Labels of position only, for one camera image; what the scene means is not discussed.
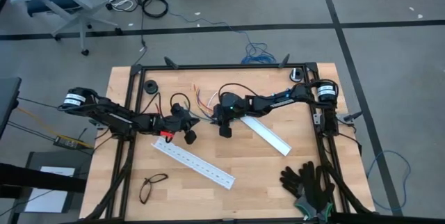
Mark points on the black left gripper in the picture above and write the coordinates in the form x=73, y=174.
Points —
x=175, y=122

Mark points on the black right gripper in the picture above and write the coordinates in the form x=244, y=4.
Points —
x=227, y=117

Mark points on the white raceway cover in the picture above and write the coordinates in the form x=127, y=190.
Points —
x=267, y=135

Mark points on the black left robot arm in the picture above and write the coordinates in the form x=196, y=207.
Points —
x=114, y=116

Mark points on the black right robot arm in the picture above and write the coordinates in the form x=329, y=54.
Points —
x=274, y=102

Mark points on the black tape roll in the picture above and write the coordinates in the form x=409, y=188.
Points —
x=151, y=87

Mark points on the black eyeglasses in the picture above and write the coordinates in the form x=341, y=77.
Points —
x=158, y=178

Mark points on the spool with white core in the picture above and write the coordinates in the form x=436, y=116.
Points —
x=296, y=74

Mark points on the black electronics box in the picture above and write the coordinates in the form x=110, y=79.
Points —
x=69, y=143

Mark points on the grey cabinet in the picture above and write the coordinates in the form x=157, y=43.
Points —
x=34, y=158

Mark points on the white paper sheet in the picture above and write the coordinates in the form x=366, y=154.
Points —
x=48, y=201

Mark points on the white office chair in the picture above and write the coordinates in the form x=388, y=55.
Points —
x=81, y=8

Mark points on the black table beam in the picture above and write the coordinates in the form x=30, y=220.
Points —
x=21, y=175

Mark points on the dark grey desk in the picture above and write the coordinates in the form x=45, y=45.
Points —
x=8, y=102

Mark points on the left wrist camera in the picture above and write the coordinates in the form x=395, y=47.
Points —
x=179, y=108

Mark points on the black aluminium table frame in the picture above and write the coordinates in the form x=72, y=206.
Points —
x=222, y=66

